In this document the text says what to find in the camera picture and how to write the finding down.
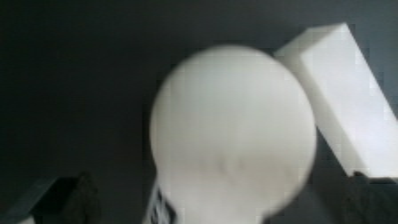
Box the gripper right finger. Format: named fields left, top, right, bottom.
left=343, top=171, right=398, bottom=224

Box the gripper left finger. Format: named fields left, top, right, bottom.
left=16, top=173, right=101, bottom=224

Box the white lamp bulb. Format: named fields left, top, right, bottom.
left=149, top=46, right=316, bottom=224

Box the white right corner block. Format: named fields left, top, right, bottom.
left=275, top=23, right=398, bottom=178

